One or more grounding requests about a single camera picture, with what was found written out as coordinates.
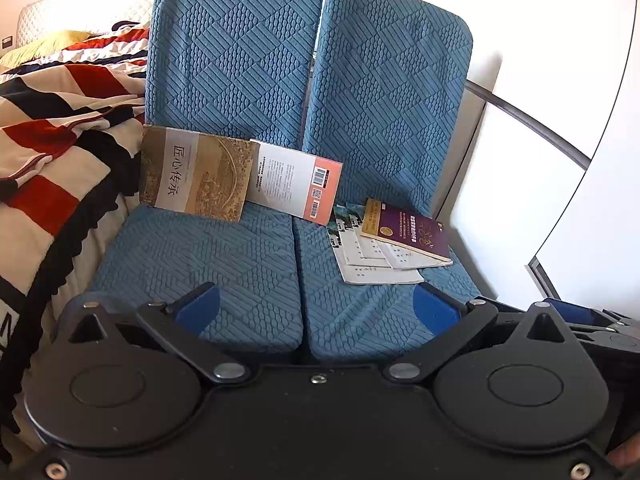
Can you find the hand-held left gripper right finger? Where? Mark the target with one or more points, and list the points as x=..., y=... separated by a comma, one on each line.
x=435, y=307

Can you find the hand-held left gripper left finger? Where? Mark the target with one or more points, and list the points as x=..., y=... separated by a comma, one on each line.
x=197, y=307

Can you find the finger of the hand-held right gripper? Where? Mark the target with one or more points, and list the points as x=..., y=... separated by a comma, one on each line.
x=575, y=312
x=615, y=340

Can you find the purple book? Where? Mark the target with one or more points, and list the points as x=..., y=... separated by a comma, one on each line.
x=410, y=232

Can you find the brown patterned book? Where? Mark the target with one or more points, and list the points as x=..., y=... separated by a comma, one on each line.
x=195, y=175

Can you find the white and orange book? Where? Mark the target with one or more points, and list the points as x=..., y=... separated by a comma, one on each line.
x=295, y=180

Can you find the person's right hand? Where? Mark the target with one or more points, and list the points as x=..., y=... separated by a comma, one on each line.
x=629, y=452

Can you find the grey framed white panel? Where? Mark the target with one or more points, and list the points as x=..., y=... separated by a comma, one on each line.
x=540, y=277

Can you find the striped blanket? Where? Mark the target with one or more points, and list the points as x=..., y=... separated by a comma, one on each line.
x=60, y=135

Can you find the blue textured sofa chair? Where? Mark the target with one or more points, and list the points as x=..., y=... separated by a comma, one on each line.
x=230, y=60
x=390, y=85

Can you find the yellow pillow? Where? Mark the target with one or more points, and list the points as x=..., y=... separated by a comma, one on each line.
x=45, y=47

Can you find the white quilted headboard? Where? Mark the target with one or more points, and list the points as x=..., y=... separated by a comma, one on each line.
x=75, y=10

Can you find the grey metal rail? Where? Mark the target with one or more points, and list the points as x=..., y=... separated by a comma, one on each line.
x=530, y=122

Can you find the wall socket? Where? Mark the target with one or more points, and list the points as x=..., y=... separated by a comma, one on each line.
x=7, y=42

